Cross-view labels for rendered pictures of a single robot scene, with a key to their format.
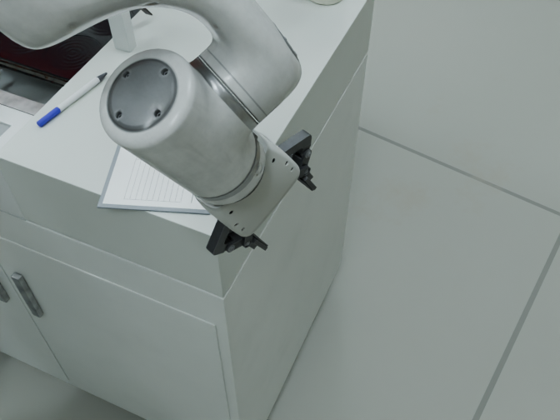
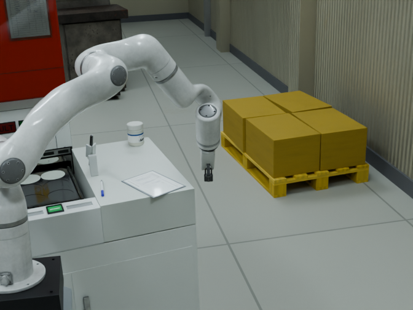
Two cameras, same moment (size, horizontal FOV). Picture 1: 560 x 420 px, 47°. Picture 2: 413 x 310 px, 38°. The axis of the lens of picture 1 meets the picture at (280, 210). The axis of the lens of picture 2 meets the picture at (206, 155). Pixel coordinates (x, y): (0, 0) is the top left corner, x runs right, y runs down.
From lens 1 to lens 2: 1.80 m
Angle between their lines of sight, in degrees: 45
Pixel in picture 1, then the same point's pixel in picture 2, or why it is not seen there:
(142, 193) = (161, 190)
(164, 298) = (169, 246)
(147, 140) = (216, 116)
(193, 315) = (182, 247)
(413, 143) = not seen: hidden behind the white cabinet
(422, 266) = not seen: hidden behind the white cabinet
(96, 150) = (130, 192)
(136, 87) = (205, 110)
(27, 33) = (191, 99)
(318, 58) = (160, 154)
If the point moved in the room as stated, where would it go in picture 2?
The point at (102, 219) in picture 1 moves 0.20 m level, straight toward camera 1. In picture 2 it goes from (147, 212) to (198, 219)
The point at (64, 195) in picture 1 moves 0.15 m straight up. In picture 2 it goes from (131, 208) to (128, 170)
